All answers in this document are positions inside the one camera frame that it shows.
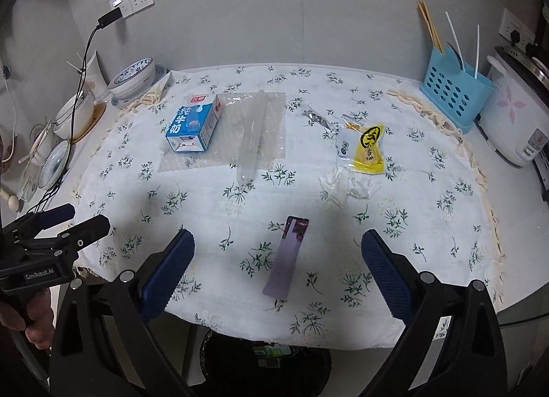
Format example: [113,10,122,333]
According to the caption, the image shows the clear glass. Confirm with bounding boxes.
[19,161,44,203]

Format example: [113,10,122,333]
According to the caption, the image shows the black plug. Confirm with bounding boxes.
[510,30,535,48]

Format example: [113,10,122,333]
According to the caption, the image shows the clear gold candy wrapper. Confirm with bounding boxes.
[342,112,366,133]

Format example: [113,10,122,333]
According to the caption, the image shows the silver foil wrapper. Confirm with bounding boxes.
[300,109,334,131]

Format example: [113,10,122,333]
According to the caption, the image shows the clear plastic tube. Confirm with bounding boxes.
[237,89,269,185]

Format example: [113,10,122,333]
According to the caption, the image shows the black cable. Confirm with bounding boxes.
[26,24,101,213]

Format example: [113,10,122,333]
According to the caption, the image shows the white floral tablecloth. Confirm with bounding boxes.
[73,65,502,348]

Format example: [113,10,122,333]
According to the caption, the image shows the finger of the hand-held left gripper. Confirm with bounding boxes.
[8,203,77,235]
[59,214,112,253]

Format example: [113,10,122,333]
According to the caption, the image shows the wooden spoon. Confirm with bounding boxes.
[0,189,20,211]

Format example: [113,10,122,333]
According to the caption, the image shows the white tissue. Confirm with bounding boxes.
[319,165,374,205]

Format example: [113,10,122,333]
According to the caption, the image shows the blue spiral plate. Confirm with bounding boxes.
[38,140,71,188]

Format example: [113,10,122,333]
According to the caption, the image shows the purple wrapper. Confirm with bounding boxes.
[262,215,310,298]

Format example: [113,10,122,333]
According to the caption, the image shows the round wooden coaster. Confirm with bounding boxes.
[71,103,107,144]

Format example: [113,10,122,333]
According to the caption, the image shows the blue patterned bowl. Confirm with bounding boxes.
[107,58,155,91]

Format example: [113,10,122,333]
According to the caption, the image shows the yellow snack packet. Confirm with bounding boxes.
[335,121,387,175]

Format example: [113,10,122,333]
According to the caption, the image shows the blue milk carton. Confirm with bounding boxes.
[165,94,223,153]

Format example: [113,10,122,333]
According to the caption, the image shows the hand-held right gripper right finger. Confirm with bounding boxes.
[361,229,507,397]

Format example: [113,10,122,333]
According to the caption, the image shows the clear bubble wrap sheet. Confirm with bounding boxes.
[158,90,287,174]

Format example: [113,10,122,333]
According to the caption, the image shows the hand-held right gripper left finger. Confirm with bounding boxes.
[49,229,196,397]

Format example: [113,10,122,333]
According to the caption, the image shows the green medicine box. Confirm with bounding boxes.
[252,343,296,369]

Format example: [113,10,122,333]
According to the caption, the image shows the black charger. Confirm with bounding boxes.
[98,9,123,30]

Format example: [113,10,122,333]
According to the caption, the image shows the white paper cup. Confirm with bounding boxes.
[81,51,110,100]

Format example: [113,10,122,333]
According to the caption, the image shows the white rice cooker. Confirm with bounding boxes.
[478,45,549,170]

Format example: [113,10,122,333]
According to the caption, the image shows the white striped bowl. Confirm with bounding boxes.
[55,90,96,125]
[54,107,97,140]

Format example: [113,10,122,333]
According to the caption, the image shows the wooden chopstick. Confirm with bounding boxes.
[422,1,444,50]
[418,2,440,51]

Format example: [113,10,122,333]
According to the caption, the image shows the person's left hand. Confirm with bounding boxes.
[0,287,57,345]

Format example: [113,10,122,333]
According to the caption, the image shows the black trash bin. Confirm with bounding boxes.
[199,328,333,397]

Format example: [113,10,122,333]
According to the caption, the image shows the blue utensil holder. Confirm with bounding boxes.
[420,46,496,134]

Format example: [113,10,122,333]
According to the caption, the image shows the stacked blue pattern bowls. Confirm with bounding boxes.
[110,65,169,107]

